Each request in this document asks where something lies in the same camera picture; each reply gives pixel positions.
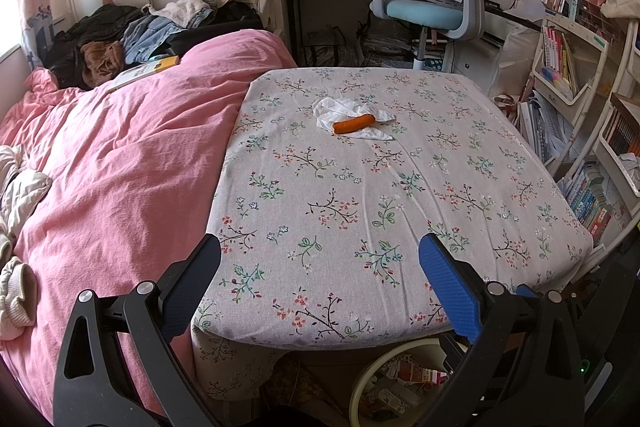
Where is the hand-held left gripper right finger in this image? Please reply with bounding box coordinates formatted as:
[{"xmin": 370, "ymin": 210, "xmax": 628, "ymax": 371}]
[{"xmin": 418, "ymin": 233, "xmax": 588, "ymax": 427}]

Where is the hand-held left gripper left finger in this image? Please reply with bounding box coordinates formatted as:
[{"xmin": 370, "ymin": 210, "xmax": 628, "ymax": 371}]
[{"xmin": 52, "ymin": 233, "xmax": 223, "ymax": 427}]

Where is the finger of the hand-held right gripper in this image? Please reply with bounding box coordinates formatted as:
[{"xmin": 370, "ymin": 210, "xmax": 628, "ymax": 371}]
[{"xmin": 514, "ymin": 283, "xmax": 542, "ymax": 303}]

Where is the cream round trash bin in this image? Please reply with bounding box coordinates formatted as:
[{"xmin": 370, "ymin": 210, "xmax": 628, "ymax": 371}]
[{"xmin": 348, "ymin": 336, "xmax": 473, "ymax": 427}]

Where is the stack of teal-spined books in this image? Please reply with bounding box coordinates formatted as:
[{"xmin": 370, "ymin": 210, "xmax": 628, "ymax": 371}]
[{"xmin": 562, "ymin": 159, "xmax": 619, "ymax": 236}]

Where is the floral tablecloth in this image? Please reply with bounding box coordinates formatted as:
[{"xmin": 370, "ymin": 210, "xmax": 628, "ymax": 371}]
[{"xmin": 191, "ymin": 67, "xmax": 595, "ymax": 400}]

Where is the pink blanket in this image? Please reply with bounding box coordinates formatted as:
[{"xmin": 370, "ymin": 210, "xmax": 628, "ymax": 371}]
[{"xmin": 0, "ymin": 31, "xmax": 300, "ymax": 423}]

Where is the stack of papers and notebooks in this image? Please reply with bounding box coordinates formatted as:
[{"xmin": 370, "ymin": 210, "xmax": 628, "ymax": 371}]
[{"xmin": 517, "ymin": 89, "xmax": 571, "ymax": 164}]

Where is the orange sausage stick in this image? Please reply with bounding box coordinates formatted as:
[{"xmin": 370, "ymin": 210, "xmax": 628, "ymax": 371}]
[{"xmin": 333, "ymin": 113, "xmax": 375, "ymax": 135}]

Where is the cream clothing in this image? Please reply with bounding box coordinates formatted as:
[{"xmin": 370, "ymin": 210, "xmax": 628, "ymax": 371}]
[{"xmin": 0, "ymin": 144, "xmax": 54, "ymax": 341}]

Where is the white bookshelf rack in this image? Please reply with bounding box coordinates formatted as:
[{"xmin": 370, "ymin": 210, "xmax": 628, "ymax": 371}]
[{"xmin": 520, "ymin": 0, "xmax": 640, "ymax": 258}]

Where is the flat white tissue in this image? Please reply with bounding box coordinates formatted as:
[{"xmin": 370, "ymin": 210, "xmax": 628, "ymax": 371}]
[{"xmin": 312, "ymin": 97, "xmax": 396, "ymax": 142}]

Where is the yellow white book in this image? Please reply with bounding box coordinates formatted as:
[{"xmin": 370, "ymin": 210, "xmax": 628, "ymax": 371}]
[{"xmin": 106, "ymin": 55, "xmax": 180, "ymax": 94}]

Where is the white plastic bag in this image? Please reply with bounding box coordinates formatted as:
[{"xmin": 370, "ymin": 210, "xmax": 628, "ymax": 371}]
[{"xmin": 487, "ymin": 24, "xmax": 544, "ymax": 98}]

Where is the row of red white books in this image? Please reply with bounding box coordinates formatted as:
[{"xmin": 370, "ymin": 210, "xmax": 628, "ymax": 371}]
[{"xmin": 542, "ymin": 26, "xmax": 581, "ymax": 96}]

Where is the brown garment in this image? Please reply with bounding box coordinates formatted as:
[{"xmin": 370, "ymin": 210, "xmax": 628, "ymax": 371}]
[{"xmin": 81, "ymin": 41, "xmax": 125, "ymax": 86}]

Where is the blue denim clothing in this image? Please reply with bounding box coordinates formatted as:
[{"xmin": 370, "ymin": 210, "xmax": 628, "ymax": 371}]
[{"xmin": 122, "ymin": 14, "xmax": 177, "ymax": 64}]

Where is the black clothing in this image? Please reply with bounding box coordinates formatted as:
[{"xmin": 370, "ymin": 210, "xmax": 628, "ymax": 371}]
[{"xmin": 170, "ymin": 2, "xmax": 267, "ymax": 54}]

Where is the white grey garment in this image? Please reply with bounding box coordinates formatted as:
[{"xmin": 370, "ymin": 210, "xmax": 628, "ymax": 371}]
[{"xmin": 142, "ymin": 0, "xmax": 217, "ymax": 28}]

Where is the pile of clothes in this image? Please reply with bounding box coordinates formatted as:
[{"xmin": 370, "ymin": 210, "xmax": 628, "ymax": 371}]
[{"xmin": 50, "ymin": 4, "xmax": 147, "ymax": 84}]

